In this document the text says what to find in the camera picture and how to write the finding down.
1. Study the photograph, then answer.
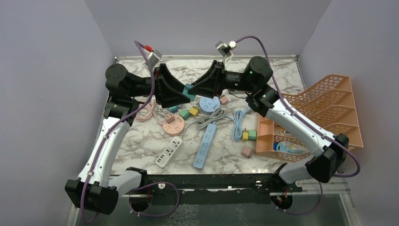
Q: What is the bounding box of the green charger near rack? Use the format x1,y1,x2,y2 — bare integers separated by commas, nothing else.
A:
248,130,257,141

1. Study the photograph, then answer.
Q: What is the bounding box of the blue round power strip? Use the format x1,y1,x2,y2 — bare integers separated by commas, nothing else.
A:
199,97,220,115

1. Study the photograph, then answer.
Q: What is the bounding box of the yellow charger plug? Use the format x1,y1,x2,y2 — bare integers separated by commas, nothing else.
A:
189,106,200,117

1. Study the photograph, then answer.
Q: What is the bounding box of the pink round power strip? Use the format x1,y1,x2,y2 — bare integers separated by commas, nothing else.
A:
162,114,185,137

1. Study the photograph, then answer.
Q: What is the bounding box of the pink coiled power cord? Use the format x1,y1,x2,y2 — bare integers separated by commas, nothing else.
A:
135,99,164,125

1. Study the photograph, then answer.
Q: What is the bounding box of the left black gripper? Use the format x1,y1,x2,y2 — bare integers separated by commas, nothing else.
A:
127,63,191,107

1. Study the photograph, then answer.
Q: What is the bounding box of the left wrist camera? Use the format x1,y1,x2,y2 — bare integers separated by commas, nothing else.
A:
148,49,162,68

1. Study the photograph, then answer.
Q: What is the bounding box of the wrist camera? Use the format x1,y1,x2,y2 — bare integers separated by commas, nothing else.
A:
148,49,162,68
215,41,237,57

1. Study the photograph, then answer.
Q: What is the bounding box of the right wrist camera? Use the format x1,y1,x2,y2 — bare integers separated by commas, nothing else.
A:
215,41,237,57

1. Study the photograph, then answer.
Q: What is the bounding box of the pink charger plug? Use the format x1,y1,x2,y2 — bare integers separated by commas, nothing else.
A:
165,113,175,124

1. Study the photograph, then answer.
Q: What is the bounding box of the grey bundled power cord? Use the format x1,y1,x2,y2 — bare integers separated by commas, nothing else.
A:
181,108,228,138

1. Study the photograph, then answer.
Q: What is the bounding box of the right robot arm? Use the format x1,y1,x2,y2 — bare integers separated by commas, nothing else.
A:
188,56,349,192

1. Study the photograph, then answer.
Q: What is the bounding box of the pink charger front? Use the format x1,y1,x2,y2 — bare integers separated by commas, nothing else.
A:
241,146,255,159

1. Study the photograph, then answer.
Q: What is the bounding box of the white power strip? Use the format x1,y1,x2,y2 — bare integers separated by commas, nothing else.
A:
155,137,183,168

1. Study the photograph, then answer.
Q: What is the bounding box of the teal charger plug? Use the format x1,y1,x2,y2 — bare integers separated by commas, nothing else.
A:
182,83,197,103
168,106,178,113

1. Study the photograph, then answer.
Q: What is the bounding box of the blue long power strip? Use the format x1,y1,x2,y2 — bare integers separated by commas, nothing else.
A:
193,123,217,169

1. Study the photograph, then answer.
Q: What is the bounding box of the green charger plug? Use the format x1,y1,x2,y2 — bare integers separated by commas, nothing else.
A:
179,109,191,120

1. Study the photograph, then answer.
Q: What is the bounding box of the yellow charger near rack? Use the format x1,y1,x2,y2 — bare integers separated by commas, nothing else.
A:
241,129,249,142

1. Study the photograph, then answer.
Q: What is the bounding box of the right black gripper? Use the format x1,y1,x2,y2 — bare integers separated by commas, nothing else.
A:
188,60,256,98

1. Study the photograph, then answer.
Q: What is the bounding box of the blue usb cable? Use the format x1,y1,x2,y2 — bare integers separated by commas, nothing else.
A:
225,106,253,142

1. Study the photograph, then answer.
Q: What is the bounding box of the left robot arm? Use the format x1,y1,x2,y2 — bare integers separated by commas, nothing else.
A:
65,63,190,215

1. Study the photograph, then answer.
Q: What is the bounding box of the orange plastic file rack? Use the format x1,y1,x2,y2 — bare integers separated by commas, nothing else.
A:
255,74,363,162

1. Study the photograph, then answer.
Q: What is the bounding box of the pink charger by blue strip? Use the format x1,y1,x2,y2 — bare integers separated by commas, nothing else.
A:
219,95,229,105

